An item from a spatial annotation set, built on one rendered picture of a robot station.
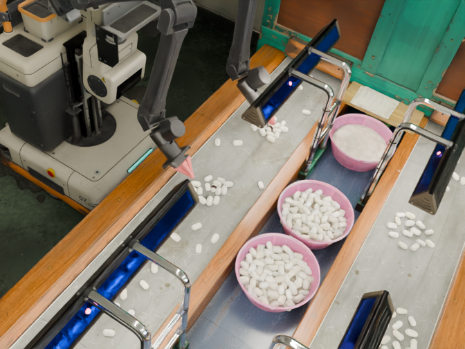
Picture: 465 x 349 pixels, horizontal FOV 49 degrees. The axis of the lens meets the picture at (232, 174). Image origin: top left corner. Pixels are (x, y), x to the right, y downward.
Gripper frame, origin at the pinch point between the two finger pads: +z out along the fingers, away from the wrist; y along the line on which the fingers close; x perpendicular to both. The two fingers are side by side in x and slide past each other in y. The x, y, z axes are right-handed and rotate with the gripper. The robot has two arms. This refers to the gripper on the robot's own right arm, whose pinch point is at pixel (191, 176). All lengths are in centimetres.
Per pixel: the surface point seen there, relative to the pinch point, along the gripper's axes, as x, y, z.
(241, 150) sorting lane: 2.1, 26.9, 8.7
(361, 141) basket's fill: -21, 61, 37
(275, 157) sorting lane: -5.9, 31.7, 17.9
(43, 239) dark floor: 107, -16, 1
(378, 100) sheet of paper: -22, 84, 31
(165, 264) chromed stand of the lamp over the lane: -39, -47, -3
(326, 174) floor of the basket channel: -13, 42, 36
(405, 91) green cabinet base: -32, 90, 34
